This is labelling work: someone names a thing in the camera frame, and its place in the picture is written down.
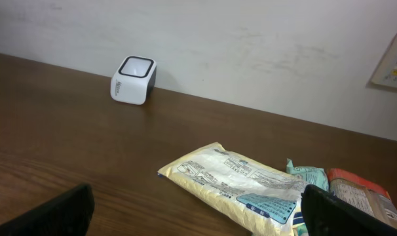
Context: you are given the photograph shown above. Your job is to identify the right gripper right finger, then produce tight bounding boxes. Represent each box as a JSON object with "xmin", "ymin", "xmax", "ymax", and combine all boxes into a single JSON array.
[{"xmin": 301, "ymin": 185, "xmax": 397, "ymax": 236}]

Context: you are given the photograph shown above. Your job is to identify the cream wet wipes pack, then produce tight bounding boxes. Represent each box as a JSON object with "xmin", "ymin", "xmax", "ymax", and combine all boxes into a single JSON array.
[{"xmin": 158, "ymin": 142, "xmax": 308, "ymax": 235}]

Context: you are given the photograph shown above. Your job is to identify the beige wall control panel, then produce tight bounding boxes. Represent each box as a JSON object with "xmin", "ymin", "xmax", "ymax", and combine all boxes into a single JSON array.
[{"xmin": 370, "ymin": 34, "xmax": 397, "ymax": 89}]

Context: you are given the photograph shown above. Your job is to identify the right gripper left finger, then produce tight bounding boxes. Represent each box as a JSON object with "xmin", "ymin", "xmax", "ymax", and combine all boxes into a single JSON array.
[{"xmin": 0, "ymin": 184, "xmax": 95, "ymax": 236}]

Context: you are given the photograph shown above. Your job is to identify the teal wipes pouch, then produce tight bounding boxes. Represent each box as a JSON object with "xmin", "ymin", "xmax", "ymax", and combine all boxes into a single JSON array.
[{"xmin": 286, "ymin": 159, "xmax": 330, "ymax": 191}]

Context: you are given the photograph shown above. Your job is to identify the orange spaghetti package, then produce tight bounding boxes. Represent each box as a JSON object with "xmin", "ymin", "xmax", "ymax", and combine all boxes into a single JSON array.
[{"xmin": 327, "ymin": 168, "xmax": 397, "ymax": 229}]

